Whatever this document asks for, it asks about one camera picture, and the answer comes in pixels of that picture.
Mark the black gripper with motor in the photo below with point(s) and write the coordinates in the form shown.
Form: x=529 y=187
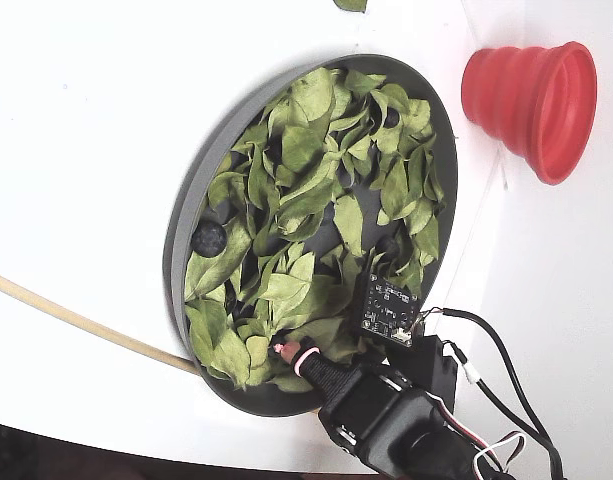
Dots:
x=357 y=406

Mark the large dark blueberry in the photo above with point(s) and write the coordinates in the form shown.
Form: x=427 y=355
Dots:
x=209 y=239

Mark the pile of green leaves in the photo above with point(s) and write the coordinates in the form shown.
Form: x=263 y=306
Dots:
x=301 y=145

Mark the grey round bowl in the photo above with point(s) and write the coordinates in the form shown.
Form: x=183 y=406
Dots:
x=186 y=210

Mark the small dark blueberry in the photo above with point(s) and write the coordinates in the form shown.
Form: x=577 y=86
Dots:
x=392 y=119

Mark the black circuit board module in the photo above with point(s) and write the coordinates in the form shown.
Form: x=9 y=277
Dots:
x=388 y=307

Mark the beige wooden strip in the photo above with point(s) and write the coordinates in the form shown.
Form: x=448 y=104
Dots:
x=86 y=325

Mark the red collapsible silicone cup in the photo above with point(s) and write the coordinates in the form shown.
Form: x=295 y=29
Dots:
x=516 y=100

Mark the single loose green leaf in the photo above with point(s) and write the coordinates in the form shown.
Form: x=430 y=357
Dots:
x=351 y=4

